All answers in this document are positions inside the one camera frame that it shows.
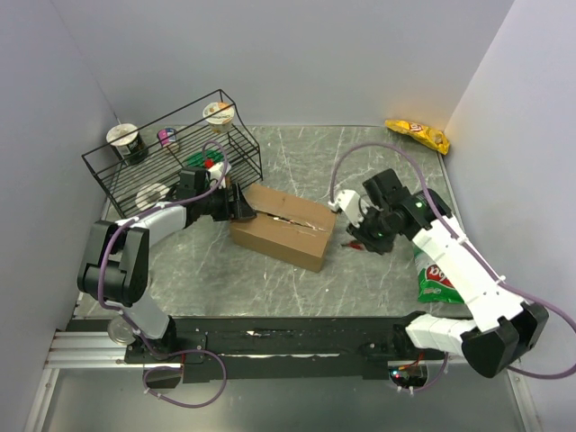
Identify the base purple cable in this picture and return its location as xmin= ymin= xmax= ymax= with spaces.
xmin=397 ymin=353 xmax=450 ymax=397
xmin=142 ymin=349 xmax=228 ymax=410

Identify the orange labelled tin can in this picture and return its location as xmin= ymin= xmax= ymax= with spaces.
xmin=107 ymin=316 xmax=135 ymax=347

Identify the small purple yogurt cup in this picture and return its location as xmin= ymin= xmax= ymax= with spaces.
xmin=157 ymin=128 xmax=180 ymax=152

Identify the green lidded jar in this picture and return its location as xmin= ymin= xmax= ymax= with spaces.
xmin=185 ymin=150 xmax=223 ymax=167

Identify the yogurt cup peach label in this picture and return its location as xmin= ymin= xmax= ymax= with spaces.
xmin=202 ymin=102 xmax=236 ymax=133

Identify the black wire rack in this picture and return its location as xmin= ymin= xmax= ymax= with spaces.
xmin=82 ymin=89 xmax=264 ymax=218

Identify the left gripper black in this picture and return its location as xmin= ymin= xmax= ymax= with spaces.
xmin=196 ymin=182 xmax=255 ymax=221

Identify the dark labelled yogurt cup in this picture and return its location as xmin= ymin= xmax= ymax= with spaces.
xmin=105 ymin=123 xmax=149 ymax=166

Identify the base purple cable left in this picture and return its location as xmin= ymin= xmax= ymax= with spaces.
xmin=142 ymin=349 xmax=228 ymax=410

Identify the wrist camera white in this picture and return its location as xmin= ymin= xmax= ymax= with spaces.
xmin=203 ymin=158 xmax=231 ymax=188
xmin=328 ymin=189 xmax=368 ymax=228

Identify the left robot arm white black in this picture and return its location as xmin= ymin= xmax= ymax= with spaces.
xmin=77 ymin=162 xmax=257 ymax=362

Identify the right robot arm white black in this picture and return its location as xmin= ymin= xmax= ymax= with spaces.
xmin=332 ymin=169 xmax=549 ymax=378

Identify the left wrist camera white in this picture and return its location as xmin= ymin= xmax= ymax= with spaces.
xmin=203 ymin=158 xmax=231 ymax=188

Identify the brown cardboard express box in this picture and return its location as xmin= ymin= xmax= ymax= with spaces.
xmin=229 ymin=184 xmax=337 ymax=273

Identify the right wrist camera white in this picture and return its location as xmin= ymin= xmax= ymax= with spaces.
xmin=328 ymin=189 xmax=368 ymax=228

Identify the yellow lays chips bag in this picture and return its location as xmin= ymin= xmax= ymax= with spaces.
xmin=384 ymin=119 xmax=451 ymax=156

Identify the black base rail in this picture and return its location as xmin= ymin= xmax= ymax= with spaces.
xmin=67 ymin=315 xmax=451 ymax=384

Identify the green cassava chips bag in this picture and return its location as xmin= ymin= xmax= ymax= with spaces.
xmin=413 ymin=246 xmax=464 ymax=304

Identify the red black utility knife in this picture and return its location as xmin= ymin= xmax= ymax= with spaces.
xmin=341 ymin=240 xmax=365 ymax=250

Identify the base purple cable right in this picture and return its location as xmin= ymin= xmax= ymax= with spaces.
xmin=397 ymin=353 xmax=450 ymax=397

